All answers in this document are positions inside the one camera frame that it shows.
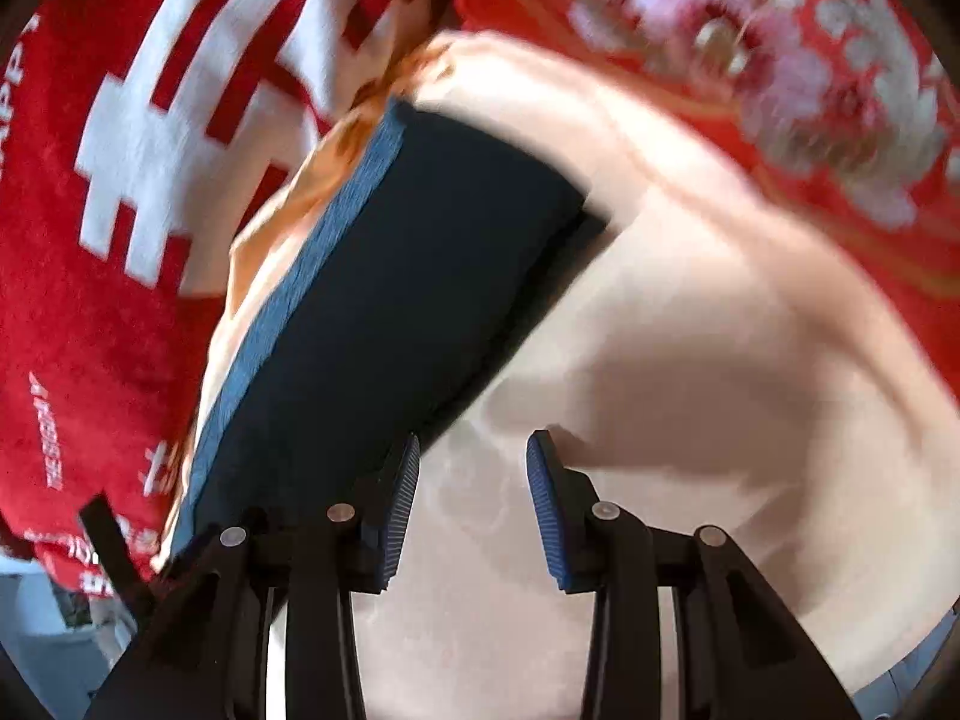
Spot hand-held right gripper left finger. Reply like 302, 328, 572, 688
82, 431, 422, 720

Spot red floral embroidered cloth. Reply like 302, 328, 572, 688
435, 0, 960, 316

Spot black pants with blue stripes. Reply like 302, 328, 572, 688
169, 97, 610, 572

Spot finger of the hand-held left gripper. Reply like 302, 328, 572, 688
78, 493, 157, 617

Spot red printed blanket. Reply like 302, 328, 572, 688
0, 0, 451, 601

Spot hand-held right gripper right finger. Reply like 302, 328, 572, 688
525, 429, 863, 720

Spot cream patterned cloth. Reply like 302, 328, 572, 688
150, 30, 960, 720

